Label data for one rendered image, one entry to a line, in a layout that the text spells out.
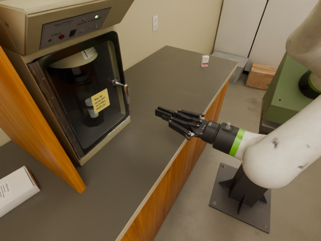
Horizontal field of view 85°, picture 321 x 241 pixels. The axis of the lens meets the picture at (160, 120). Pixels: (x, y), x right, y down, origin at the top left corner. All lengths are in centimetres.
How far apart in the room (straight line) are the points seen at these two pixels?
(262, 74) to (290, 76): 211
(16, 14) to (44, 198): 59
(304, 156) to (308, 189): 178
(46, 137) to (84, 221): 32
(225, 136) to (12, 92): 53
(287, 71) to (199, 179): 119
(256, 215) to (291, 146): 142
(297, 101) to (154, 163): 74
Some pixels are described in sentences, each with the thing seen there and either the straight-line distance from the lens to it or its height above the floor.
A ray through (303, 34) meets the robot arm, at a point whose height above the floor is 138.
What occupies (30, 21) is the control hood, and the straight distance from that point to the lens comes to 43.
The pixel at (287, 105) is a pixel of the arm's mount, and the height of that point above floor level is 105.
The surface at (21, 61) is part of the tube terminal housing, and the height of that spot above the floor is 139.
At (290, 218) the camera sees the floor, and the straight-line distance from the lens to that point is 197.
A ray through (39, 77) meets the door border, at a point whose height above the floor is 135.
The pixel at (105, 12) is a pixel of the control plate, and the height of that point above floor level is 147.
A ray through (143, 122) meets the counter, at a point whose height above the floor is 94.
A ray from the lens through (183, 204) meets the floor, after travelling 170.
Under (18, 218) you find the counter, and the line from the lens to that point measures 82.
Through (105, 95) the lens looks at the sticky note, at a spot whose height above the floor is 118.
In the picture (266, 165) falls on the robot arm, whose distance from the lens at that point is 44.
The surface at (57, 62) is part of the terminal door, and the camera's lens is 57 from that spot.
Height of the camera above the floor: 157
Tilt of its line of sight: 43 degrees down
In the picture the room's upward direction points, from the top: straight up
